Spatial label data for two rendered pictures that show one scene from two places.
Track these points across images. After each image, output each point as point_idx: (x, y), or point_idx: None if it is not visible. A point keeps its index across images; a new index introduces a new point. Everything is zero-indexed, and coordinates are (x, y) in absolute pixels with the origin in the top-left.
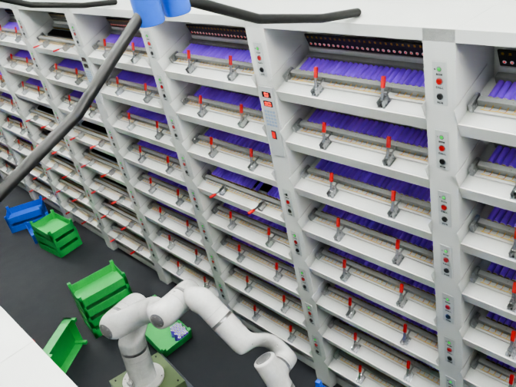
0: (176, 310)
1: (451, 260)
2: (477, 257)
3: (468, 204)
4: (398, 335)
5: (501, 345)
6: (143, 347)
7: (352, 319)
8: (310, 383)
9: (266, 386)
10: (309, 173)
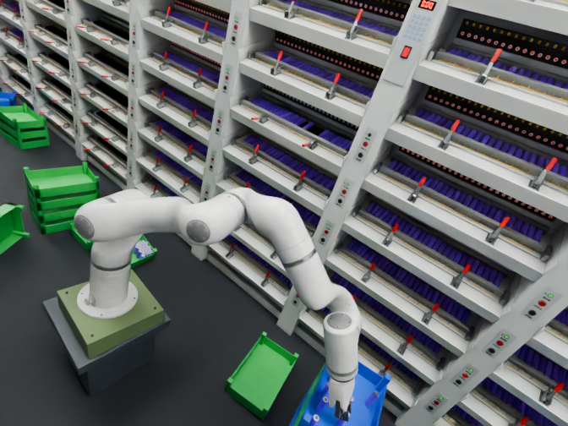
0: (230, 224)
1: None
2: None
3: None
4: (417, 312)
5: None
6: (127, 260)
7: (366, 283)
8: (270, 327)
9: (228, 323)
10: (406, 120)
